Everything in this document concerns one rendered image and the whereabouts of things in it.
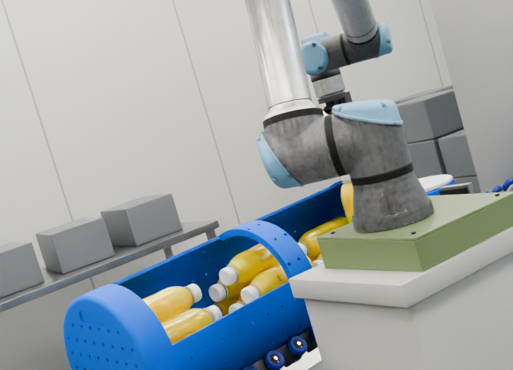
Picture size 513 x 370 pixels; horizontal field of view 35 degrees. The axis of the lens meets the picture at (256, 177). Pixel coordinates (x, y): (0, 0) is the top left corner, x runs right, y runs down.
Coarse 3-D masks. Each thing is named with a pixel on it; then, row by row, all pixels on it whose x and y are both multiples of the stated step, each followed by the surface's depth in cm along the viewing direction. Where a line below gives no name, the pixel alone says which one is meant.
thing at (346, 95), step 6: (330, 96) 196; (336, 96) 196; (342, 96) 197; (348, 96) 201; (318, 102) 199; (324, 102) 197; (330, 102) 199; (336, 102) 198; (342, 102) 200; (348, 102) 201
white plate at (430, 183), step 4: (428, 176) 301; (432, 176) 299; (436, 176) 296; (440, 176) 293; (444, 176) 291; (448, 176) 288; (452, 176) 288; (420, 180) 298; (424, 180) 295; (428, 180) 293; (432, 180) 290; (436, 180) 288; (440, 180) 285; (444, 180) 283; (448, 180) 282; (424, 184) 287; (428, 184) 285; (432, 184) 282; (436, 184) 280; (440, 184) 279; (444, 184) 280; (424, 188) 278; (428, 188) 277; (432, 188) 277
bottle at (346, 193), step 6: (348, 180) 198; (342, 186) 199; (348, 186) 198; (342, 192) 199; (348, 192) 197; (342, 198) 199; (348, 198) 197; (348, 204) 198; (348, 210) 198; (348, 216) 199; (348, 222) 200
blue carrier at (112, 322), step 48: (336, 192) 217; (240, 240) 194; (288, 240) 175; (96, 288) 156; (144, 288) 175; (288, 288) 169; (96, 336) 153; (144, 336) 145; (192, 336) 151; (240, 336) 159; (288, 336) 173
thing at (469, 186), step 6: (444, 186) 244; (450, 186) 241; (456, 186) 240; (462, 186) 238; (468, 186) 237; (444, 192) 241; (450, 192) 240; (456, 192) 238; (462, 192) 237; (468, 192) 237; (474, 192) 238
